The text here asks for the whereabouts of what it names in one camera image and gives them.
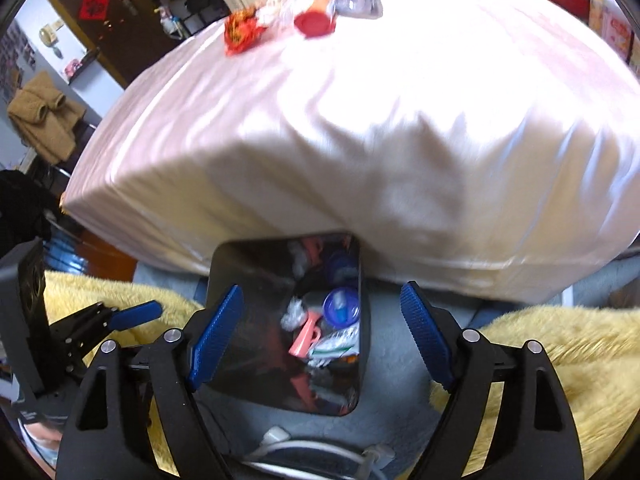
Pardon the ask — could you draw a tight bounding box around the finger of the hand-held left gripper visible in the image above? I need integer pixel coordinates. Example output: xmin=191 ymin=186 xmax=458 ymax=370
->
xmin=47 ymin=300 xmax=164 ymax=378

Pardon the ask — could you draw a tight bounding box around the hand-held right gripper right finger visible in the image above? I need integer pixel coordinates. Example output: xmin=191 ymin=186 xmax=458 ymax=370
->
xmin=399 ymin=281 xmax=585 ymax=480

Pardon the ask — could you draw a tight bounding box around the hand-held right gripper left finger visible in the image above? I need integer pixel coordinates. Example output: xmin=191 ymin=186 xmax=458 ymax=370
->
xmin=55 ymin=284 xmax=246 ymax=480

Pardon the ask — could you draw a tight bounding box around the purple plastic lid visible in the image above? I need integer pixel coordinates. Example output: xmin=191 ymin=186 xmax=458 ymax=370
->
xmin=322 ymin=287 xmax=362 ymax=328

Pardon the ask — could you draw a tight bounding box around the black trash bin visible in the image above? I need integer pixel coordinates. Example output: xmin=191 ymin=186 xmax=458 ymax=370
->
xmin=192 ymin=230 xmax=372 ymax=417

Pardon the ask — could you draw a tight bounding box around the silver foil candy wrapper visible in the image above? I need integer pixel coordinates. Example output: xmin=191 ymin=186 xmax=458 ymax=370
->
xmin=280 ymin=300 xmax=307 ymax=331

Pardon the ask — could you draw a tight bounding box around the coral pink plastic horn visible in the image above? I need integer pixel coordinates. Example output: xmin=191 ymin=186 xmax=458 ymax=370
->
xmin=289 ymin=310 xmax=323 ymax=358

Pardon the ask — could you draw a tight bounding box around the green white snack packet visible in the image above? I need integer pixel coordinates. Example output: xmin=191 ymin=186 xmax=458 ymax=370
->
xmin=307 ymin=327 xmax=360 ymax=361

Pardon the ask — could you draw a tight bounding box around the person's left leg yellow fleece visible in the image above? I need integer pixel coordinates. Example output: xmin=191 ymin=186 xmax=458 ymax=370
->
xmin=45 ymin=270 xmax=201 ymax=476

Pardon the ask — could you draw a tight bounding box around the person's leg yellow fleece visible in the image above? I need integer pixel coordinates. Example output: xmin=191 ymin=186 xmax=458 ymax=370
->
xmin=430 ymin=305 xmax=640 ymax=480
xmin=45 ymin=270 xmax=201 ymax=476

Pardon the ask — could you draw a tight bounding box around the grey fuzzy rug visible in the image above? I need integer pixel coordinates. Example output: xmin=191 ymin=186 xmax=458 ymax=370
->
xmin=132 ymin=260 xmax=566 ymax=461

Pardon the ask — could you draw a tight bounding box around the person's right leg yellow fleece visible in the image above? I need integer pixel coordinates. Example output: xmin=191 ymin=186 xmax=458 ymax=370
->
xmin=430 ymin=305 xmax=640 ymax=480

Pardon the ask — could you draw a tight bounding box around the pink satin tablecloth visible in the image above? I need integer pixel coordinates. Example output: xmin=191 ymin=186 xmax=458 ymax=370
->
xmin=60 ymin=0 xmax=640 ymax=306

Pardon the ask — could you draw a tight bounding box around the brown fleece garment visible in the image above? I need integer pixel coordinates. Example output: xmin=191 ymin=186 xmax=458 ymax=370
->
xmin=7 ymin=71 xmax=88 ymax=163

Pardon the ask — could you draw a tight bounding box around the dark wooden door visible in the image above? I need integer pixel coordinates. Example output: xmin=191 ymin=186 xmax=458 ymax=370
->
xmin=40 ymin=0 xmax=166 ymax=88

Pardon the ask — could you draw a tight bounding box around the red gold candy wrapper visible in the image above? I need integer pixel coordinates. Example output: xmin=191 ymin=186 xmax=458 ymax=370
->
xmin=224 ymin=8 xmax=266 ymax=56

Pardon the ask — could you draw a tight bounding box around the red diamond door decoration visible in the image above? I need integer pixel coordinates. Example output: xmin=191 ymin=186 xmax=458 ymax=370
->
xmin=80 ymin=0 xmax=110 ymax=22

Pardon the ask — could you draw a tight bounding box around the orange candy tube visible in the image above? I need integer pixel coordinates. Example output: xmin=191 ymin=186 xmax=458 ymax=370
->
xmin=294 ymin=0 xmax=337 ymax=38

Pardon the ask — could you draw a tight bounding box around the crumpled silver plastic wrapper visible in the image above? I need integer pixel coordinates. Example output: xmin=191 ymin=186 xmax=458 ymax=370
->
xmin=334 ymin=0 xmax=383 ymax=20

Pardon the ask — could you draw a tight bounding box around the white bottle pink label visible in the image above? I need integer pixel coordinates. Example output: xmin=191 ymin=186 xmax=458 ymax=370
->
xmin=600 ymin=7 xmax=633 ymax=61

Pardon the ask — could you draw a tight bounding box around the white cable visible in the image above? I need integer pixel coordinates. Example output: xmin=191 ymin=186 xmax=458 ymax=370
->
xmin=240 ymin=425 xmax=396 ymax=480

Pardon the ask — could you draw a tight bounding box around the wall photo collage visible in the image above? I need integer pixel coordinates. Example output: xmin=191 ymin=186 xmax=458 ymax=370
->
xmin=0 ymin=27 xmax=38 ymax=101

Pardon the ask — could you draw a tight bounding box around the beige wall intercom phone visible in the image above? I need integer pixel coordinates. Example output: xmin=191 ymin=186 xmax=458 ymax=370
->
xmin=39 ymin=19 xmax=66 ymax=46

